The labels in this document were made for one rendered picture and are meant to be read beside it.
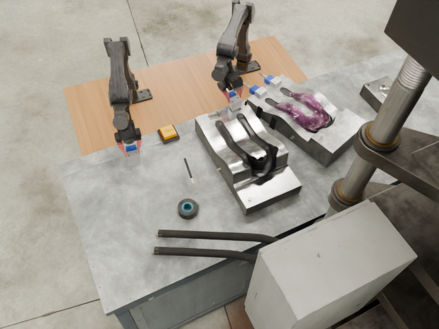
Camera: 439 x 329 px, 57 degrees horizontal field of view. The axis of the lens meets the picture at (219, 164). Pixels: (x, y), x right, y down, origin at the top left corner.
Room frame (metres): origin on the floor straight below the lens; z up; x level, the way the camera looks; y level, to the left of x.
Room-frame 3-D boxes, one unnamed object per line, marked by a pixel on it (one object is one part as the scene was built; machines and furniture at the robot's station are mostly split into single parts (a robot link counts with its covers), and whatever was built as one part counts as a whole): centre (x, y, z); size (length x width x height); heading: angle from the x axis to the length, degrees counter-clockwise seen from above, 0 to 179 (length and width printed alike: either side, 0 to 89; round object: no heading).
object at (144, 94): (1.41, 0.45, 0.84); 0.20 x 0.07 x 0.08; 115
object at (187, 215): (0.79, 0.12, 0.82); 0.08 x 0.08 x 0.04
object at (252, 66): (1.66, -0.09, 0.84); 0.20 x 0.07 x 0.08; 115
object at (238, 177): (1.07, -0.11, 0.87); 0.50 x 0.26 x 0.14; 29
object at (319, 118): (1.31, -0.38, 0.90); 0.26 x 0.18 x 0.08; 46
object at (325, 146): (1.31, -0.38, 0.86); 0.50 x 0.26 x 0.11; 46
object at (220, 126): (1.09, -0.11, 0.92); 0.35 x 0.16 x 0.09; 29
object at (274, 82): (1.54, -0.22, 0.86); 0.13 x 0.05 x 0.05; 46
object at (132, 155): (1.00, 0.37, 0.92); 0.13 x 0.05 x 0.05; 20
